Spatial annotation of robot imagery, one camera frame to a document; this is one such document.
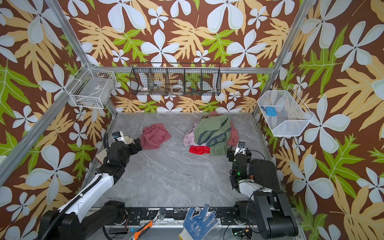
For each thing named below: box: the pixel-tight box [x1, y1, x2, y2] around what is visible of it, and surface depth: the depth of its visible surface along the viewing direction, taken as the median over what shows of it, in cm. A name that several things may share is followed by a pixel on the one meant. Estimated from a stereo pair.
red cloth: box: [189, 145, 211, 155], surface depth 100 cm
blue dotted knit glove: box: [178, 203, 219, 240], surface depth 73 cm
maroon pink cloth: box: [140, 123, 172, 150], surface depth 103 cm
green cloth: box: [194, 115, 232, 156], surface depth 95 cm
